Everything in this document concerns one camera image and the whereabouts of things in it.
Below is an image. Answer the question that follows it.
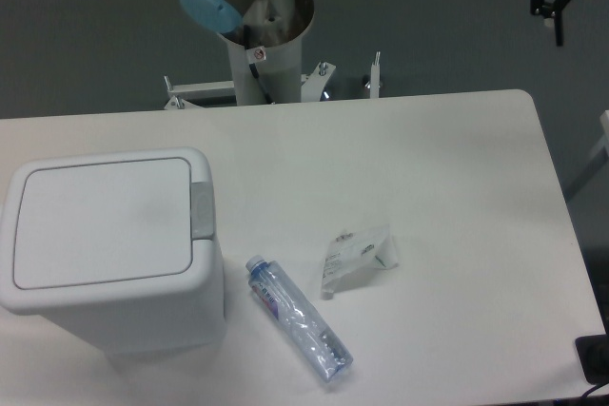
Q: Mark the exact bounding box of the black cable on pedestal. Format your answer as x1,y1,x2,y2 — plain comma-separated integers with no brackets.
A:
243,24,277,106

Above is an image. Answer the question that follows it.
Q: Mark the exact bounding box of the clear plastic water bottle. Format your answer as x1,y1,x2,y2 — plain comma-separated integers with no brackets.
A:
246,256,353,383

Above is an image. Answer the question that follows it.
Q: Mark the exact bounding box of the crumpled clear plastic bag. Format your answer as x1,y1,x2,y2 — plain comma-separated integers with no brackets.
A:
321,224,399,300

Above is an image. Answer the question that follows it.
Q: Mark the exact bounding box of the grey lid push button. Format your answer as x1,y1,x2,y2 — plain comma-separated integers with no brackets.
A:
190,182,215,240

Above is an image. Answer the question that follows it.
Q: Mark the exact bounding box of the black device at table edge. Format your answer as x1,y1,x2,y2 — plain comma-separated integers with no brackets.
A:
575,334,608,384

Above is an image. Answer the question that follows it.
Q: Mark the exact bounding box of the white trash can lid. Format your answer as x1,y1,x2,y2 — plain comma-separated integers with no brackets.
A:
4,158,192,290

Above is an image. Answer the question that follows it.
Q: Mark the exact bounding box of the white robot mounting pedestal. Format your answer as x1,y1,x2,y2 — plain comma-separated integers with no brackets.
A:
163,25,384,111

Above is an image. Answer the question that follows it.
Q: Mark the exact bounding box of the white plastic trash can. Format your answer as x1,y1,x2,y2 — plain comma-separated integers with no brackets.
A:
1,147,226,355

